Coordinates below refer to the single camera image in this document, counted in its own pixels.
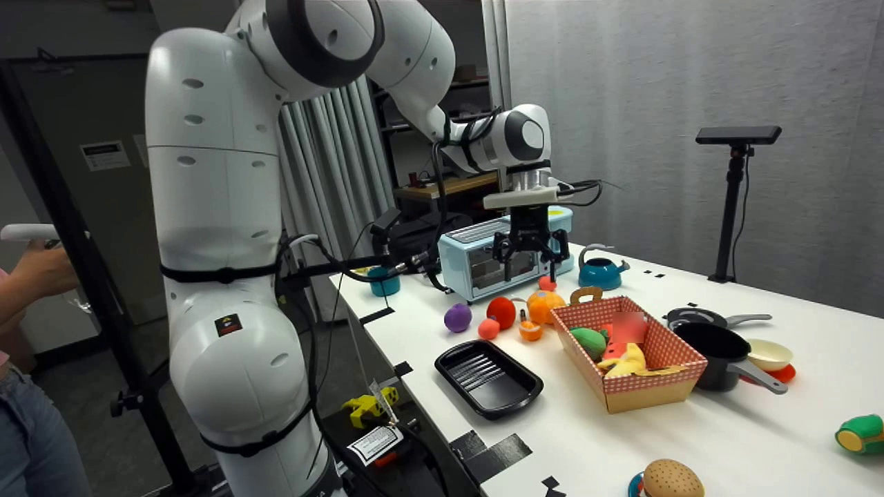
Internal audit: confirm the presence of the background shelf rack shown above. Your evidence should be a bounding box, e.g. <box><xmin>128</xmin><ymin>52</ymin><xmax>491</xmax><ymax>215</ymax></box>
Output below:
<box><xmin>371</xmin><ymin>78</ymin><xmax>505</xmax><ymax>205</ymax></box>

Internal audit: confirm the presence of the person's hand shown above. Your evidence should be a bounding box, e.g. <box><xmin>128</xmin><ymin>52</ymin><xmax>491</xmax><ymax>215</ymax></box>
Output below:
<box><xmin>9</xmin><ymin>244</ymin><xmax>82</xmax><ymax>305</ymax></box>

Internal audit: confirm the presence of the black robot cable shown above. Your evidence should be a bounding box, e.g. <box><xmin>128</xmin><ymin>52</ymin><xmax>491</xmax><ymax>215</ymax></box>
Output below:
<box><xmin>274</xmin><ymin>230</ymin><xmax>412</xmax><ymax>285</ymax></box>

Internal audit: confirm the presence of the white and red tag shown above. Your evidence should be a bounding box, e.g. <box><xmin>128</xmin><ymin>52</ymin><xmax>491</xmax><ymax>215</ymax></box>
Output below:
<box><xmin>352</xmin><ymin>422</ymin><xmax>407</xmax><ymax>466</ymax></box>

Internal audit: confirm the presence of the white curtain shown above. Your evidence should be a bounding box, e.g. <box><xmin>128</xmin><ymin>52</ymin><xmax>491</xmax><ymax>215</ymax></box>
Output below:
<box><xmin>274</xmin><ymin>0</ymin><xmax>515</xmax><ymax>272</ymax></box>

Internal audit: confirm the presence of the black stand pole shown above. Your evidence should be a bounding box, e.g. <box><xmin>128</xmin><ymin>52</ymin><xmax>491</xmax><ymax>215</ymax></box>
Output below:
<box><xmin>0</xmin><ymin>62</ymin><xmax>200</xmax><ymax>494</ymax></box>

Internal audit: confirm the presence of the yellow clamp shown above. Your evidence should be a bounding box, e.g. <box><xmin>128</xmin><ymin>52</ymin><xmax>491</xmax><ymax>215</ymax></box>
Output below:
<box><xmin>341</xmin><ymin>383</ymin><xmax>404</xmax><ymax>430</ymax></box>

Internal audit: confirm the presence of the yellow banana plush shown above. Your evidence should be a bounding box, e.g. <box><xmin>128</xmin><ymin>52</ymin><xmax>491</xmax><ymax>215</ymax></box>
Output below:
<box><xmin>596</xmin><ymin>339</ymin><xmax>689</xmax><ymax>382</ymax></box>

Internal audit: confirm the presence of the green avocado plush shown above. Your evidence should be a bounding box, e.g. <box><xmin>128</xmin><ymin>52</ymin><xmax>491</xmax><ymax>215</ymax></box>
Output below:
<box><xmin>568</xmin><ymin>325</ymin><xmax>610</xmax><ymax>363</ymax></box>

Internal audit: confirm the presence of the black grill tray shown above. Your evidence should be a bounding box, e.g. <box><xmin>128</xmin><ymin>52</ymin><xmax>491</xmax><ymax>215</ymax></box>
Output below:
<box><xmin>432</xmin><ymin>336</ymin><xmax>548</xmax><ymax>422</ymax></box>

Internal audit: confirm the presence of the black camera tripod stand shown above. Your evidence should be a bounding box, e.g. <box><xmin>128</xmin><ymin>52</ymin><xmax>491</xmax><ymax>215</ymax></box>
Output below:
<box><xmin>693</xmin><ymin>125</ymin><xmax>784</xmax><ymax>285</ymax></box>

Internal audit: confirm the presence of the black bag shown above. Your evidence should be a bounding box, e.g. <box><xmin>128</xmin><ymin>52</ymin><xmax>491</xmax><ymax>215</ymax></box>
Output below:
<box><xmin>371</xmin><ymin>205</ymin><xmax>450</xmax><ymax>276</ymax></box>

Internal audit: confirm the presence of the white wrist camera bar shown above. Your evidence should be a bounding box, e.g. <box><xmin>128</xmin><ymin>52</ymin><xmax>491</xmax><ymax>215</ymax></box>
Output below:
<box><xmin>480</xmin><ymin>186</ymin><xmax>560</xmax><ymax>214</ymax></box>

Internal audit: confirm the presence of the orange toy plate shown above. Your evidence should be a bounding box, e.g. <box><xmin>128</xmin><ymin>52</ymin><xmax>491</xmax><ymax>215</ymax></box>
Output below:
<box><xmin>766</xmin><ymin>363</ymin><xmax>800</xmax><ymax>386</ymax></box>

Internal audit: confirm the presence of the black toy pot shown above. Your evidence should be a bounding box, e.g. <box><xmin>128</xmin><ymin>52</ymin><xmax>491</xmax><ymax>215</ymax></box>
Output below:
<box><xmin>671</xmin><ymin>320</ymin><xmax>789</xmax><ymax>397</ymax></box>

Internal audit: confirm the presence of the red apple plush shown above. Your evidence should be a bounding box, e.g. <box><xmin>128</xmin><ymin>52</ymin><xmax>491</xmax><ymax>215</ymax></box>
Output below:
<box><xmin>484</xmin><ymin>296</ymin><xmax>520</xmax><ymax>331</ymax></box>

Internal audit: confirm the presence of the cream toy bowl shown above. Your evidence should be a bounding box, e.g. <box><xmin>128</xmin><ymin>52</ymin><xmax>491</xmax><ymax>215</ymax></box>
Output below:
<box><xmin>745</xmin><ymin>336</ymin><xmax>796</xmax><ymax>375</ymax></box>

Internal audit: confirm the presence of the purple eggplant plush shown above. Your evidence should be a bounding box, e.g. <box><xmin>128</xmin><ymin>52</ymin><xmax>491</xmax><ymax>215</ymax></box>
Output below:
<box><xmin>441</xmin><ymin>302</ymin><xmax>474</xmax><ymax>336</ymax></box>

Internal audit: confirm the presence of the teal toy kettle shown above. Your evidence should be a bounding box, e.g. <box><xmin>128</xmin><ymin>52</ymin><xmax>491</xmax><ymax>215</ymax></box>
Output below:
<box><xmin>578</xmin><ymin>244</ymin><xmax>633</xmax><ymax>292</ymax></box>

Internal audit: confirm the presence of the black tape patch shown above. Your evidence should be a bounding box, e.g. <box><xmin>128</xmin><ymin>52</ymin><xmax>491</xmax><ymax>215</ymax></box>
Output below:
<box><xmin>448</xmin><ymin>428</ymin><xmax>535</xmax><ymax>487</ymax></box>

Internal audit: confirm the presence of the grey toy pan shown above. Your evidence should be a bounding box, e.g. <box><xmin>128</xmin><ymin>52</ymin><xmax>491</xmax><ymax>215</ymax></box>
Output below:
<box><xmin>661</xmin><ymin>305</ymin><xmax>773</xmax><ymax>335</ymax></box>

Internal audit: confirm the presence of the green toy vegetable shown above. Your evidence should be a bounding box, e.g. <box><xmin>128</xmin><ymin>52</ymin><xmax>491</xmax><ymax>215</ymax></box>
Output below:
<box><xmin>832</xmin><ymin>412</ymin><xmax>884</xmax><ymax>458</ymax></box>

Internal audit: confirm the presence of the person's forearm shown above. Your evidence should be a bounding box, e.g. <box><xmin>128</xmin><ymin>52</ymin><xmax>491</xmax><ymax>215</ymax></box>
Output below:
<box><xmin>0</xmin><ymin>280</ymin><xmax>45</xmax><ymax>343</ymax></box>

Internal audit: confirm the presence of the teal toy cup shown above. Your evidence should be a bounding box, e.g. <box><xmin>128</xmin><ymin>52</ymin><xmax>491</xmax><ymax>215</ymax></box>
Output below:
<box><xmin>365</xmin><ymin>263</ymin><xmax>404</xmax><ymax>299</ymax></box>

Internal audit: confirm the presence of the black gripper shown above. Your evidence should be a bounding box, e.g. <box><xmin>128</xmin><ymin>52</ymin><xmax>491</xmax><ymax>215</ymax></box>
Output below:
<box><xmin>491</xmin><ymin>205</ymin><xmax>573</xmax><ymax>285</ymax></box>

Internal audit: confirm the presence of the toy burger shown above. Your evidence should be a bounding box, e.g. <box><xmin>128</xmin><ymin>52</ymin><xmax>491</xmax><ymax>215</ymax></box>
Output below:
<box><xmin>637</xmin><ymin>455</ymin><xmax>708</xmax><ymax>497</ymax></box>

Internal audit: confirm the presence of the orange slice plush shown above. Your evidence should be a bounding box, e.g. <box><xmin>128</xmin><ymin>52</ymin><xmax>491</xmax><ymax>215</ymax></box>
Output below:
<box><xmin>516</xmin><ymin>312</ymin><xmax>548</xmax><ymax>345</ymax></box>

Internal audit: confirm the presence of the red watermelon slice plush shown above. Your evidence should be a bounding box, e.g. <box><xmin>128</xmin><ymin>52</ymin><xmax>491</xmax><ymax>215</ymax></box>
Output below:
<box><xmin>603</xmin><ymin>312</ymin><xmax>653</xmax><ymax>364</ymax></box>

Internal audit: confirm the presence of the light blue toy oven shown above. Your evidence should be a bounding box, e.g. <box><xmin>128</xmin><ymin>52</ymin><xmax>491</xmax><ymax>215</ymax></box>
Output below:
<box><xmin>434</xmin><ymin>201</ymin><xmax>574</xmax><ymax>305</ymax></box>

